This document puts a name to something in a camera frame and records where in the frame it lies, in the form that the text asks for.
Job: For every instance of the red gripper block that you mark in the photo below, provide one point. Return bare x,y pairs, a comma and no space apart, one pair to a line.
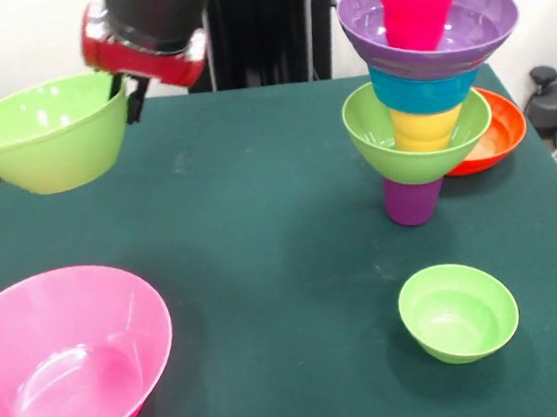
141,65

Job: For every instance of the blue plastic bowl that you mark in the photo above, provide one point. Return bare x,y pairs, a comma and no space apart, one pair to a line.
421,94

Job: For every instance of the yellow plastic cup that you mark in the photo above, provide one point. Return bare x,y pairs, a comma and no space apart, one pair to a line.
426,131

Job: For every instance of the red plastic cup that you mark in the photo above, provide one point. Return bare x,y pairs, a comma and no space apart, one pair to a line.
417,11

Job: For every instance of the purple plastic cup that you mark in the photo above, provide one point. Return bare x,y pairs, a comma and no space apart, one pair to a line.
411,203

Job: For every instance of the purple plastic bowl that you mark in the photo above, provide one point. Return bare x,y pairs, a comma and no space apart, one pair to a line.
483,19

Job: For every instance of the orange-red plastic bowl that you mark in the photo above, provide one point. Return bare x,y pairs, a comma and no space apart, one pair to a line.
502,138

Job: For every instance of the dark green tablecloth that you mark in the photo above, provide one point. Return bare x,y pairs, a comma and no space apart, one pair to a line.
278,208

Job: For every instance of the large pink plastic bowl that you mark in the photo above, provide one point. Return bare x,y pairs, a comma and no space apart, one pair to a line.
74,362

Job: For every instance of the small green plastic bowl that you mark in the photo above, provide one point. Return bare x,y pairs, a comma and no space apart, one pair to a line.
457,319

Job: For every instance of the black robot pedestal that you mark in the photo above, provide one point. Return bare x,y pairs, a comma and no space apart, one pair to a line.
267,18

